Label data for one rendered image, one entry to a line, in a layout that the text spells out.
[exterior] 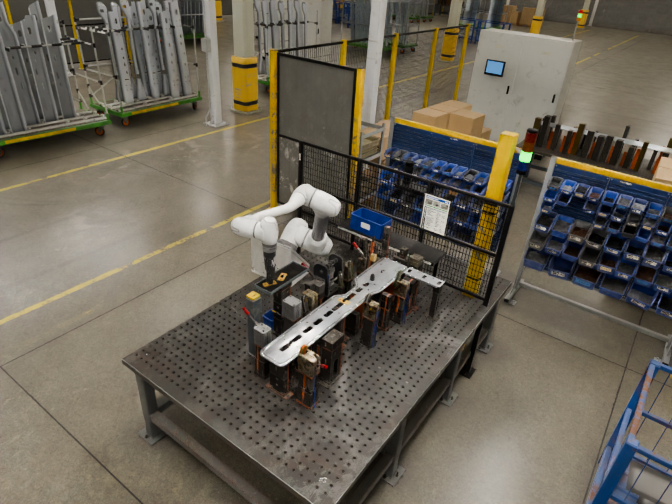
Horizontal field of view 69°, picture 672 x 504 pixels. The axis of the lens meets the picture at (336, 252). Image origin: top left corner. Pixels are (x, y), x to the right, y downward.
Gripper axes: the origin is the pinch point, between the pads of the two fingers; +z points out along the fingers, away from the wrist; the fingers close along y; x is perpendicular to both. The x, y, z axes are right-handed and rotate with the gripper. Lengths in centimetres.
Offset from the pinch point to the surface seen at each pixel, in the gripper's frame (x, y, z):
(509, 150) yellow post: 161, 27, -71
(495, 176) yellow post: 159, 22, -51
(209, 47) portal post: 197, -685, -21
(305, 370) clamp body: -6, 60, 23
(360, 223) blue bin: 104, -53, 10
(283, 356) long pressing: -13, 47, 20
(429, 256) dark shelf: 131, 3, 17
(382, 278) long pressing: 83, 8, 20
